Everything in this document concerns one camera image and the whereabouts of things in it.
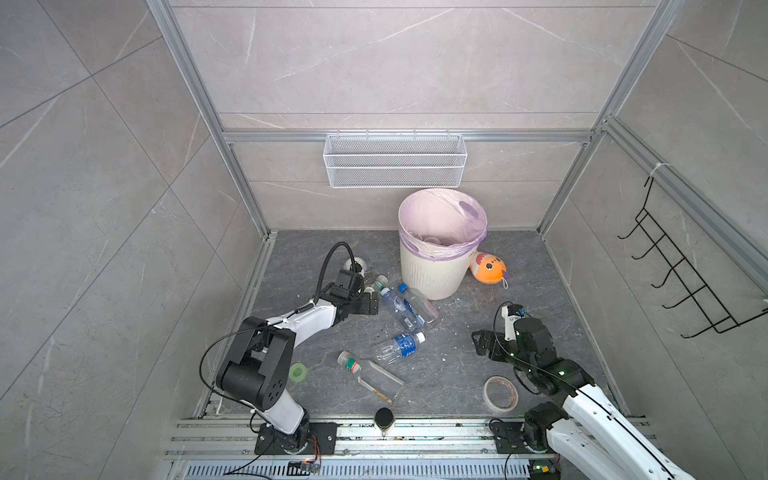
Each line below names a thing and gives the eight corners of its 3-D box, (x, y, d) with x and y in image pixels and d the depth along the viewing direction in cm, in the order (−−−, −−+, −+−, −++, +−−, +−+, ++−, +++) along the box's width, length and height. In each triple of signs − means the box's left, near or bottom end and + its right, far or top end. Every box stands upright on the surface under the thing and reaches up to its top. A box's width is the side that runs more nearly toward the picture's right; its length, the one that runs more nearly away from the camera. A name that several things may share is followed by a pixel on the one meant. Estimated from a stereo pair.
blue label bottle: (382, 369, 86) (382, 362, 82) (376, 354, 89) (375, 346, 85) (426, 350, 90) (428, 342, 85) (419, 335, 93) (420, 327, 88)
